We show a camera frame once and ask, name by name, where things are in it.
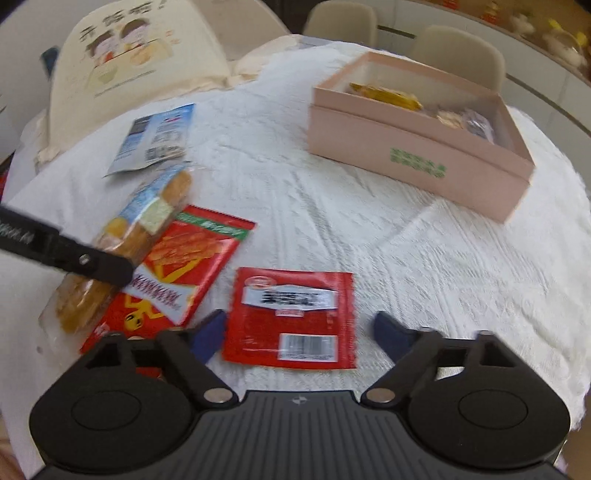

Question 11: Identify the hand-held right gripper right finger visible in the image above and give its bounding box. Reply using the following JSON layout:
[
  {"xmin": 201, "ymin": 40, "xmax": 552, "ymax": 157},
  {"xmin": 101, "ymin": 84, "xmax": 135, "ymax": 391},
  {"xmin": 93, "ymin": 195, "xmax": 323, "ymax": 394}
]
[{"xmin": 360, "ymin": 310, "xmax": 515, "ymax": 409}]

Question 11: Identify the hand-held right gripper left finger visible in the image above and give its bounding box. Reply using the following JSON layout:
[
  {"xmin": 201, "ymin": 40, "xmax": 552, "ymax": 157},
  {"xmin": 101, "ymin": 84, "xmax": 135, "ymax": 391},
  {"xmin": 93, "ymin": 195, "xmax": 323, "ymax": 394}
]
[{"xmin": 85, "ymin": 309, "xmax": 238, "ymax": 409}]

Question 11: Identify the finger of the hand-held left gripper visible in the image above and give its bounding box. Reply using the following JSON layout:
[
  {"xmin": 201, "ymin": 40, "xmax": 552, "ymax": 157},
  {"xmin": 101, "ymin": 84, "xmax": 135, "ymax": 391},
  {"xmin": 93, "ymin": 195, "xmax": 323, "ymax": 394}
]
[{"xmin": 48, "ymin": 228, "xmax": 134, "ymax": 286}]

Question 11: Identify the clear packet of orange bread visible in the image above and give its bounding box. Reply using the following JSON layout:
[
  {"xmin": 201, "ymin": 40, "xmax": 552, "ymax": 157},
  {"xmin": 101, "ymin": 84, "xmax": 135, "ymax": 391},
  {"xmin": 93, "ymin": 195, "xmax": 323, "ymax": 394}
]
[{"xmin": 39, "ymin": 161, "xmax": 195, "ymax": 335}]

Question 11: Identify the red and green snack packet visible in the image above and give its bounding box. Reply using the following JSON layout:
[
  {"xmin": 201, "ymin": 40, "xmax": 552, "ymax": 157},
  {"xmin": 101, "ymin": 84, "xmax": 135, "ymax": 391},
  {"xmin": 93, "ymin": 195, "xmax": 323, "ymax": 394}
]
[{"xmin": 81, "ymin": 204, "xmax": 256, "ymax": 354}]

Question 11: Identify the red packet with white label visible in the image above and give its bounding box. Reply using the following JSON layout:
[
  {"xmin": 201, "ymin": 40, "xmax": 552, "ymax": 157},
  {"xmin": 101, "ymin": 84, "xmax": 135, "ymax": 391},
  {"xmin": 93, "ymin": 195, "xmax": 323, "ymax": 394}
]
[{"xmin": 222, "ymin": 267, "xmax": 357, "ymax": 370}]

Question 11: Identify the blue and white snack packet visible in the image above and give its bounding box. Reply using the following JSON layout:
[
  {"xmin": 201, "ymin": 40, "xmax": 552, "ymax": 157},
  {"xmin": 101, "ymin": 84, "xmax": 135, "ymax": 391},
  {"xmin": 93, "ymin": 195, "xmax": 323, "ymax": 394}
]
[{"xmin": 102, "ymin": 104, "xmax": 195, "ymax": 178}]

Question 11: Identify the pink cardboard box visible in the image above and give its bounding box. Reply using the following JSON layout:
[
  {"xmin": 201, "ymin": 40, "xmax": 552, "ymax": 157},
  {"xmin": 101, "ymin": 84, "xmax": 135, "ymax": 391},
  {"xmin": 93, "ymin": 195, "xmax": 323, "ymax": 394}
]
[{"xmin": 308, "ymin": 51, "xmax": 536, "ymax": 224}]

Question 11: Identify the yellow bread packet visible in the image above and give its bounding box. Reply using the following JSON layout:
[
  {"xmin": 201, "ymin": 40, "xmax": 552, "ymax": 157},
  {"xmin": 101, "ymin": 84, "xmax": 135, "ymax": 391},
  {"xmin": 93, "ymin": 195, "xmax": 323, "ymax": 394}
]
[{"xmin": 347, "ymin": 82, "xmax": 423, "ymax": 112}]

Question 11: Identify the dark blue object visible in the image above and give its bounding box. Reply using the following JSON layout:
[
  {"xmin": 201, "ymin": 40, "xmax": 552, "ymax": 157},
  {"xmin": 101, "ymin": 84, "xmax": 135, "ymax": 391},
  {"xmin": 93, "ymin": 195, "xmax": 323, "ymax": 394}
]
[{"xmin": 41, "ymin": 46, "xmax": 61, "ymax": 79}]

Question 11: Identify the white sideboard cabinet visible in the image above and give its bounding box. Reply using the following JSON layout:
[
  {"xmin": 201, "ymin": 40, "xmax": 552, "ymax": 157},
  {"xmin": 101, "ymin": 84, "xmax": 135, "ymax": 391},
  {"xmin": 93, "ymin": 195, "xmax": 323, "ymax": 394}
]
[{"xmin": 374, "ymin": 0, "xmax": 591, "ymax": 125}]

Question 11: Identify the beige dining chair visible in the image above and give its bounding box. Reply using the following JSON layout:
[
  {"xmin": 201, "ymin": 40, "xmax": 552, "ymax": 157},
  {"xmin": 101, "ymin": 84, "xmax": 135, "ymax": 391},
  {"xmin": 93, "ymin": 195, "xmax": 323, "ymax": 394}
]
[
  {"xmin": 302, "ymin": 0, "xmax": 378, "ymax": 47},
  {"xmin": 409, "ymin": 25, "xmax": 507, "ymax": 93}
]

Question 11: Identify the white ornament with yellow ears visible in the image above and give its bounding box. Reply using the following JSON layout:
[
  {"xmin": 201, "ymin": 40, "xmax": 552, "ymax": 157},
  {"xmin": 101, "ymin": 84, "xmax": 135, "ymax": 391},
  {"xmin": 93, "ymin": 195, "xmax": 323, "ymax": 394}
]
[{"xmin": 540, "ymin": 18, "xmax": 587, "ymax": 65}]

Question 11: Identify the white vase with plant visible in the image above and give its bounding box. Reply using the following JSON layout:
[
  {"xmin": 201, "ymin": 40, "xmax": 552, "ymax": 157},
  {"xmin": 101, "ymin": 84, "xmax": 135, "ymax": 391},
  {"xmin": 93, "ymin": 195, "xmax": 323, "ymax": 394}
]
[{"xmin": 508, "ymin": 9, "xmax": 536, "ymax": 35}]

